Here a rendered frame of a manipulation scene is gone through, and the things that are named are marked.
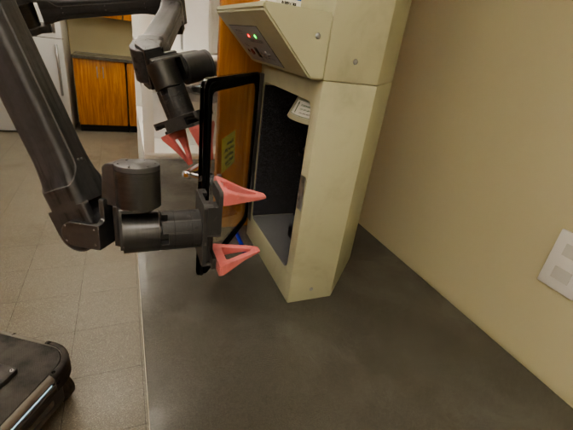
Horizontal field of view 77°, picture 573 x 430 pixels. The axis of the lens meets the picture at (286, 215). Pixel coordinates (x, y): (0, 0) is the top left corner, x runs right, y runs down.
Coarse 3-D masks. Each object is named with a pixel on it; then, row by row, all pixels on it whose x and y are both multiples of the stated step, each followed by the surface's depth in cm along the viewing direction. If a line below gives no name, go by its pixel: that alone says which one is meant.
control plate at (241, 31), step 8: (240, 32) 74; (248, 32) 69; (256, 32) 64; (240, 40) 79; (248, 40) 73; (256, 40) 68; (264, 40) 64; (248, 48) 78; (264, 48) 67; (256, 56) 78; (264, 56) 72; (272, 56) 67; (272, 64) 72; (280, 64) 67
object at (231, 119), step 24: (216, 96) 65; (240, 96) 77; (216, 120) 67; (240, 120) 80; (216, 144) 69; (240, 144) 84; (216, 168) 72; (240, 168) 88; (240, 216) 96; (216, 240) 81
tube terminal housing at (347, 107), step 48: (336, 0) 55; (384, 0) 58; (336, 48) 59; (384, 48) 62; (336, 96) 62; (384, 96) 76; (336, 144) 67; (336, 192) 72; (336, 240) 78; (288, 288) 79
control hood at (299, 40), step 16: (224, 16) 75; (240, 16) 65; (256, 16) 58; (272, 16) 53; (288, 16) 54; (304, 16) 55; (320, 16) 55; (272, 32) 57; (288, 32) 55; (304, 32) 56; (320, 32) 57; (272, 48) 64; (288, 48) 56; (304, 48) 57; (320, 48) 58; (288, 64) 63; (304, 64) 58; (320, 64) 59
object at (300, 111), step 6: (294, 102) 77; (300, 102) 74; (306, 102) 73; (294, 108) 76; (300, 108) 74; (306, 108) 73; (288, 114) 78; (294, 114) 75; (300, 114) 74; (306, 114) 73; (294, 120) 75; (300, 120) 74; (306, 120) 73
